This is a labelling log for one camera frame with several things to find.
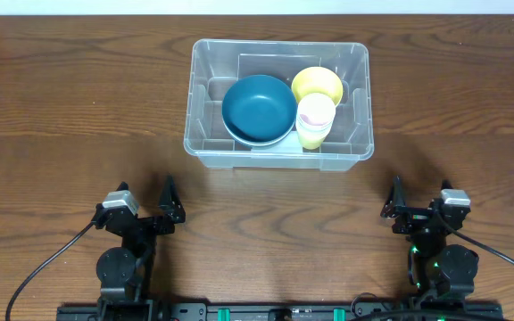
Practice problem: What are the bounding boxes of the yellow cup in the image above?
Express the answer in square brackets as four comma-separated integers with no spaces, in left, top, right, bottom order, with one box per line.
[296,124,331,150]

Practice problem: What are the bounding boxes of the dark blue bowl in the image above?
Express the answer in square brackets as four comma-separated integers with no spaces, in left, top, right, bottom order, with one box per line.
[221,75,297,141]
[224,123,292,148]

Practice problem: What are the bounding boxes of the pink cup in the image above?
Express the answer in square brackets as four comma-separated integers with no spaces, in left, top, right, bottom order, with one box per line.
[296,93,336,128]

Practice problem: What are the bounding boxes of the yellow small bowl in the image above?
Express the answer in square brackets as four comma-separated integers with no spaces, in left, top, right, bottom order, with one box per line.
[291,66,344,105]

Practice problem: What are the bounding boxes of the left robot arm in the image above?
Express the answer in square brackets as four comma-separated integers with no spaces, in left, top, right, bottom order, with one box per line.
[91,176,186,302]

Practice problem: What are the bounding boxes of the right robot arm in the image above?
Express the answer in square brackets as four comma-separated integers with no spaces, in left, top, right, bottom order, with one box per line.
[380,177,479,309]

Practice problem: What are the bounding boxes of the clear plastic storage bin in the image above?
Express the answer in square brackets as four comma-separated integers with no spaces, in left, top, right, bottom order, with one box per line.
[183,39,375,171]

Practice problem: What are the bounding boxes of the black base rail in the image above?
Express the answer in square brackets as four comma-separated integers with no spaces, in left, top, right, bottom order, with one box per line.
[56,300,503,321]

